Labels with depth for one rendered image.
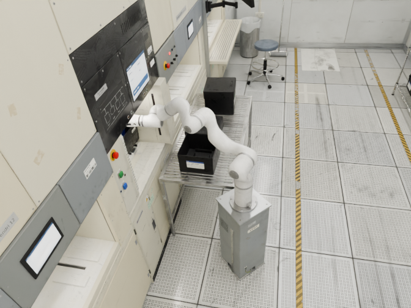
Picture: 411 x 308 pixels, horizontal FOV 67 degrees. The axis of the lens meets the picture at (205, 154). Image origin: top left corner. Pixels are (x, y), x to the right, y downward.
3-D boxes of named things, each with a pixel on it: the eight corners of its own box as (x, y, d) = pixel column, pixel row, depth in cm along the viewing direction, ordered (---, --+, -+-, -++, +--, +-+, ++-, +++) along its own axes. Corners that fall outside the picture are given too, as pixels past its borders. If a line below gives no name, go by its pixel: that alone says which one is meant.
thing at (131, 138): (127, 160, 237) (120, 127, 216) (103, 155, 241) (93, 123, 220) (140, 140, 255) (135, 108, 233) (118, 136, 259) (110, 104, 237)
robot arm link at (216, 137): (241, 178, 195) (254, 163, 204) (252, 171, 185) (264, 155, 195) (184, 123, 196) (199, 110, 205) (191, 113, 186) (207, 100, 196)
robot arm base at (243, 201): (262, 203, 214) (263, 185, 202) (240, 217, 207) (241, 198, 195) (245, 187, 227) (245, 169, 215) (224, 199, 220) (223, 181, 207)
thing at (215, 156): (179, 171, 245) (176, 154, 233) (188, 148, 265) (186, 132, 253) (213, 175, 238) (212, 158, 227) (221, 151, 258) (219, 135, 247)
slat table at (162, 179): (236, 245, 277) (235, 187, 228) (172, 236, 289) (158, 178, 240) (250, 151, 372) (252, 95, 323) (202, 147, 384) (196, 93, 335)
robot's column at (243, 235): (265, 263, 263) (272, 205, 213) (239, 281, 252) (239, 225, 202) (244, 239, 281) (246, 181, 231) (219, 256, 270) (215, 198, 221)
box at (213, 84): (233, 115, 298) (233, 91, 281) (204, 114, 302) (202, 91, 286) (236, 99, 319) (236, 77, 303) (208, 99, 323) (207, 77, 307)
